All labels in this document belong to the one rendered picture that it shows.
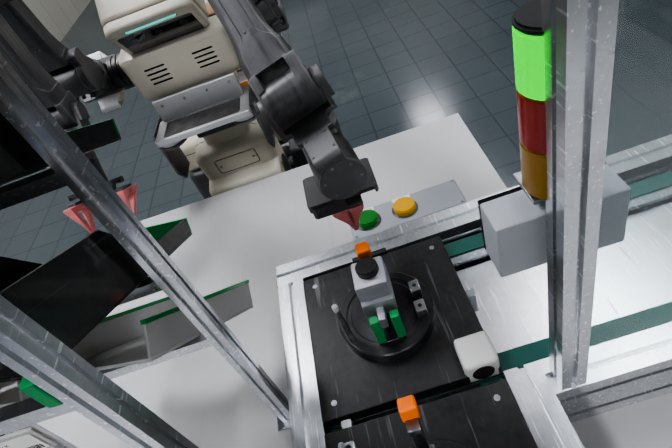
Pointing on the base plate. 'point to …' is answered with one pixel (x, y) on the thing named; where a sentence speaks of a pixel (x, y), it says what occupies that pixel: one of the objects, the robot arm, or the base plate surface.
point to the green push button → (368, 219)
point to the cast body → (374, 288)
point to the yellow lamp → (534, 172)
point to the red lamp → (531, 123)
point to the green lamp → (529, 65)
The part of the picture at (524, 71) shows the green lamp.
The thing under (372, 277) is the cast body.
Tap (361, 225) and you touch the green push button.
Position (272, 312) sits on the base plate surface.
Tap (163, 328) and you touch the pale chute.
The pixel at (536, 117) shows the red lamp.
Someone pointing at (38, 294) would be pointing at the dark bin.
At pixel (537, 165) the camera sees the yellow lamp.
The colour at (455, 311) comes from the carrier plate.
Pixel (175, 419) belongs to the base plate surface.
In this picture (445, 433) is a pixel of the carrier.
